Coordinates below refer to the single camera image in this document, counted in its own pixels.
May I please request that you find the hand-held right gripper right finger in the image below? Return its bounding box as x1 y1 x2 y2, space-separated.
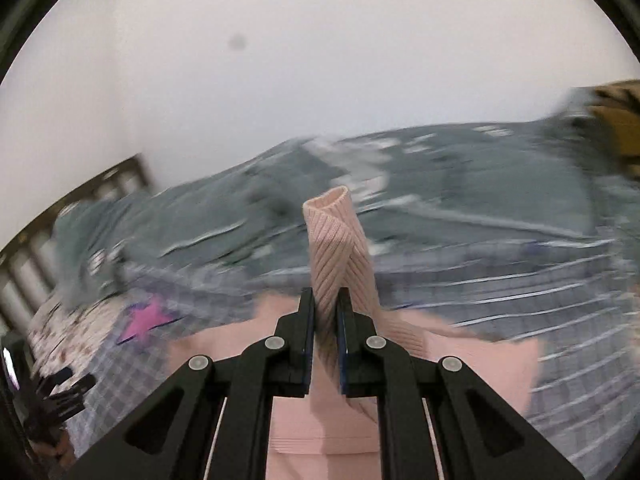
335 286 587 480

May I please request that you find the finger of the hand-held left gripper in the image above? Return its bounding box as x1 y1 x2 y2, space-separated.
46 366 76 397
49 374 97 423

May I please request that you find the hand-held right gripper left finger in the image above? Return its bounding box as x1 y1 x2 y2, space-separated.
64 286 317 480

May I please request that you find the pink knit sweater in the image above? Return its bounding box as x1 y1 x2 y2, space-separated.
165 186 543 480

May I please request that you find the floral mattress cover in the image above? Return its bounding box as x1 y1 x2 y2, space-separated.
27 290 131 411

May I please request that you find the wooden bed headboard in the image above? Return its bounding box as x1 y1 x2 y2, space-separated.
0 154 156 333

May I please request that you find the grey quilt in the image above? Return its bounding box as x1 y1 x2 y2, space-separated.
52 87 640 311

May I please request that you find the grey checked star bed sheet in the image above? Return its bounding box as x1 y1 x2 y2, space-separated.
65 230 640 480

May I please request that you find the brown patterned garment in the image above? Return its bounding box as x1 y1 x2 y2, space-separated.
587 80 640 182

